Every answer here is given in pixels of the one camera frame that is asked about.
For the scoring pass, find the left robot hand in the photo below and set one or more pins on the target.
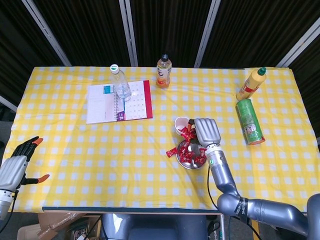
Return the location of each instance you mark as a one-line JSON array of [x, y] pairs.
[[11, 172]]

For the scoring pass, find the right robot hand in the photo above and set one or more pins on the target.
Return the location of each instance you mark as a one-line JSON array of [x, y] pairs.
[[207, 131]]

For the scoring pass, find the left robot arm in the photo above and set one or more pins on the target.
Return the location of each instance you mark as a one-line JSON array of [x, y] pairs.
[[3, 205]]

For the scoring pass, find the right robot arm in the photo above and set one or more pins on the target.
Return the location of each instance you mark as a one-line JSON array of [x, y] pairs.
[[222, 175]]

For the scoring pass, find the white paper cup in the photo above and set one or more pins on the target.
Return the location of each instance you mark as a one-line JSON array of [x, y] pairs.
[[179, 123]]

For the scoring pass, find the round metal plate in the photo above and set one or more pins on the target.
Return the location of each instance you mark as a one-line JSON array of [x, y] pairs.
[[192, 165]]

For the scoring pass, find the green chips can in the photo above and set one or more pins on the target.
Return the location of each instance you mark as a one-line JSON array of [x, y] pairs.
[[250, 120]]

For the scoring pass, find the yellow squeeze bottle green cap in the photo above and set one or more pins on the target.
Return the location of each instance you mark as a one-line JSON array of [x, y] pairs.
[[251, 85]]

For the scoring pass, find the brown cardboard box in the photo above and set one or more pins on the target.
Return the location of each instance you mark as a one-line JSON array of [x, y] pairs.
[[50, 225]]

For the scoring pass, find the orange juice bottle black cap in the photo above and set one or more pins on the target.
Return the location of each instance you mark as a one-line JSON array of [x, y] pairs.
[[163, 75]]

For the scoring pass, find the yellow white checked tablecloth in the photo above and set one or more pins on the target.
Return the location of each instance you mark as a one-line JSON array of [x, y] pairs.
[[100, 162]]

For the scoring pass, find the clear water bottle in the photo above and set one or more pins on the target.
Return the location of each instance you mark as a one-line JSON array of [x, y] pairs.
[[121, 85]]

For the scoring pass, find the metal table leg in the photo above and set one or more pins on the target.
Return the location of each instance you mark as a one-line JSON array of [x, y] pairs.
[[223, 228]]

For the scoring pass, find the grey robot torso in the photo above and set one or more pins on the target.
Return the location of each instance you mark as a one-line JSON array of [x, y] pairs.
[[155, 227]]

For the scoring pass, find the black pleated partition panel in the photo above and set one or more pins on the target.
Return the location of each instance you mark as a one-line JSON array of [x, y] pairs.
[[170, 25], [87, 30], [250, 30], [310, 75], [15, 50]]

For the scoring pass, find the spiral calendar notebook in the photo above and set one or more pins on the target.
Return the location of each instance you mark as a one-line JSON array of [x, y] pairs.
[[100, 107]]

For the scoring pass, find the yellow table leg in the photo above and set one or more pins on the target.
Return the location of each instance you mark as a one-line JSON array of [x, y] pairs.
[[255, 231]]

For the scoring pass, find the white partition post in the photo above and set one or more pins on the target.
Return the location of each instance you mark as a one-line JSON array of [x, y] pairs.
[[297, 51], [128, 32], [8, 103], [207, 32], [46, 32]]

